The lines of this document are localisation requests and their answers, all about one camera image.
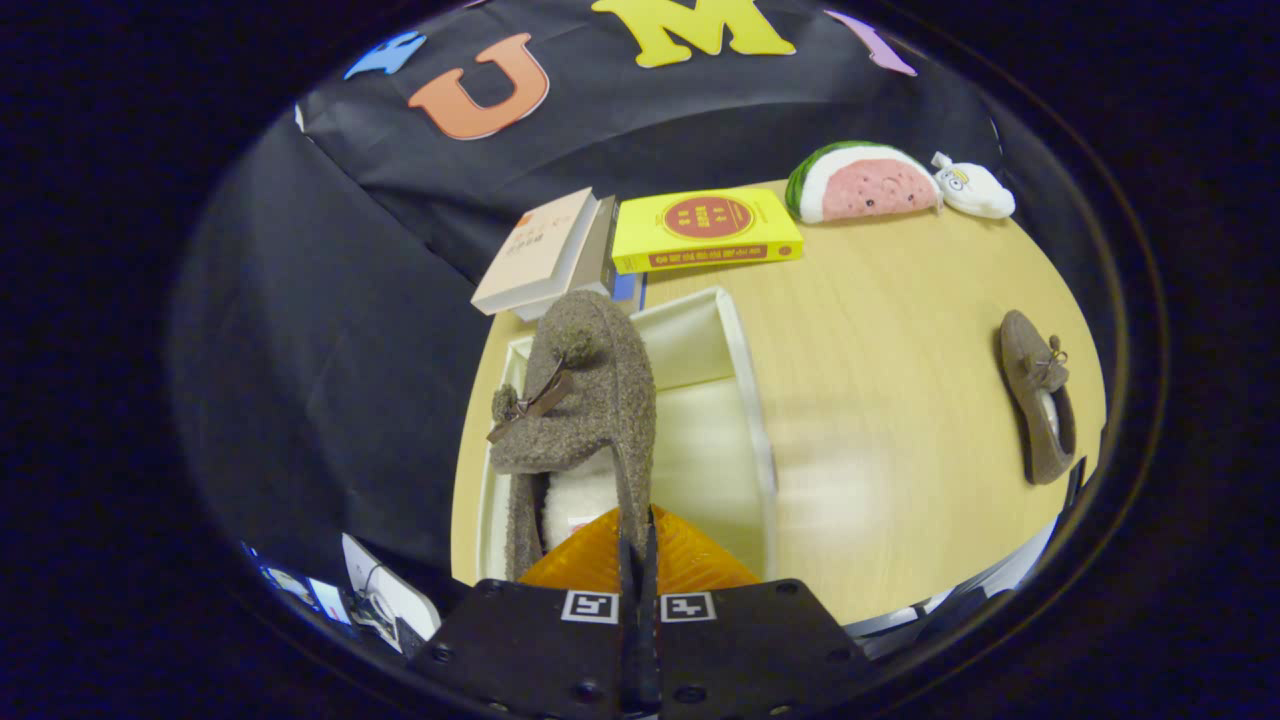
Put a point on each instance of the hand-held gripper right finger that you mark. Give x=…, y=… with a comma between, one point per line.
x=750, y=650

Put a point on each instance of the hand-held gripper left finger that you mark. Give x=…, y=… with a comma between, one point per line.
x=530, y=650

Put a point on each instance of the cream fabric storage box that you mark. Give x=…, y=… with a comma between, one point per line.
x=710, y=450

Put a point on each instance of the brown fuzzy slipper shoe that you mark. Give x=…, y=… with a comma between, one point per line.
x=1030, y=390
x=610, y=400

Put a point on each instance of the white paper sheet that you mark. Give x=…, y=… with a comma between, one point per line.
x=400, y=595

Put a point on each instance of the white board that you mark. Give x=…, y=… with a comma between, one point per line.
x=1000, y=575

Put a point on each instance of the blue book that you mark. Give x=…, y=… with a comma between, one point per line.
x=626, y=288

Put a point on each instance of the black backdrop cloth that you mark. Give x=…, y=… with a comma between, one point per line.
x=330, y=330

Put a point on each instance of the grey book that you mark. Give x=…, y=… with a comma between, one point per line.
x=590, y=265

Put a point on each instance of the beige paperback book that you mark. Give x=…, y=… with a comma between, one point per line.
x=535, y=250

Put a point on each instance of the yellow book with red circle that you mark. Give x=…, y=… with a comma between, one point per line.
x=710, y=225

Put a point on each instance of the watermelon slice plush toy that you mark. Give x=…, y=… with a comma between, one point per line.
x=865, y=185

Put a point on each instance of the white plush toy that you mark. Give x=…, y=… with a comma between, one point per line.
x=975, y=190

